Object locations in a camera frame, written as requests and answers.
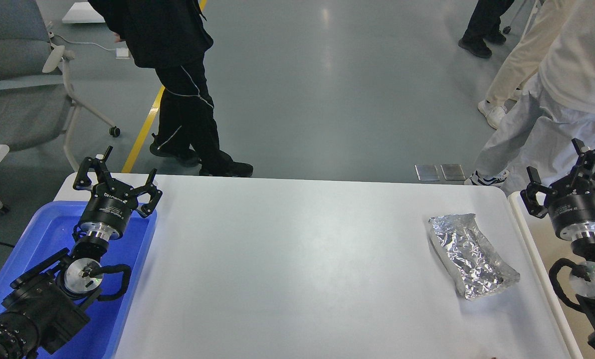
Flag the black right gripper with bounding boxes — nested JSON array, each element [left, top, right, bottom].
[[520, 139, 595, 241]]

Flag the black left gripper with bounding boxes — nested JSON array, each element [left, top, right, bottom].
[[73, 146, 163, 240]]

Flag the silver foil bag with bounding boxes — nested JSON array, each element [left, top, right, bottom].
[[428, 213, 520, 301]]

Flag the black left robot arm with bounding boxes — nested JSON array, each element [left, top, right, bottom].
[[0, 146, 163, 359]]

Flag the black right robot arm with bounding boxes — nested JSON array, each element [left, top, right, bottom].
[[520, 138, 595, 351]]

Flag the beige plastic tray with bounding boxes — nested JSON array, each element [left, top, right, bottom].
[[508, 192, 595, 359]]

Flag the person in white clothes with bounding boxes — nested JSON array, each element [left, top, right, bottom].
[[464, 0, 595, 194]]

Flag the right metal floor plate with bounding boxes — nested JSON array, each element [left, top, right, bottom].
[[439, 164, 466, 181]]

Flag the metal floor plate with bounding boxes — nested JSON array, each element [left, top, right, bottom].
[[415, 164, 439, 181], [439, 164, 466, 181]]

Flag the grey office chair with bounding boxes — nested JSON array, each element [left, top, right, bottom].
[[0, 0, 120, 170]]

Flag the left metal floor plate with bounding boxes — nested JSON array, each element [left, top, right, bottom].
[[415, 164, 439, 181]]

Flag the person in black clothes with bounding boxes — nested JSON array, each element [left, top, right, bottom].
[[90, 0, 253, 178]]

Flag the person in beige trousers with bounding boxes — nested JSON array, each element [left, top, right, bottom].
[[477, 0, 576, 130]]

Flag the white flat base board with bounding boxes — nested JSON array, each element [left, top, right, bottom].
[[61, 1, 105, 23]]

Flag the person with black shoes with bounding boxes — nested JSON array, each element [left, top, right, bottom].
[[458, 0, 514, 59]]

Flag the white power adapter with cable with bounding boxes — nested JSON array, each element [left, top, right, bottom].
[[48, 30, 131, 59]]

